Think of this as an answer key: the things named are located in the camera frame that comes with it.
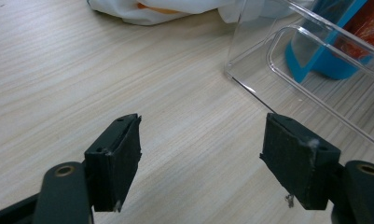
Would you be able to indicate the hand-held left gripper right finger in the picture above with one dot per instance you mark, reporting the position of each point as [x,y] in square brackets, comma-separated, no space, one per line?
[296,161]

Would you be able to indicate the white packet with orange spot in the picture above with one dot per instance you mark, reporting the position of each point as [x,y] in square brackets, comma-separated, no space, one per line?
[119,12]

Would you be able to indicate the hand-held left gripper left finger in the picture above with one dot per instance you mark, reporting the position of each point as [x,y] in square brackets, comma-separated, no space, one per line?
[113,168]

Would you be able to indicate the clear plastic box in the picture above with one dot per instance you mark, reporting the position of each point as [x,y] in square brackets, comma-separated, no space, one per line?
[253,46]

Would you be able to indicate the red packet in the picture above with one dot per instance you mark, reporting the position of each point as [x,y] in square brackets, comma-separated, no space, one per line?
[371,25]

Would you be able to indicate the blue packet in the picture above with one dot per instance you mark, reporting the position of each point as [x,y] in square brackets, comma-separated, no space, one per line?
[330,67]

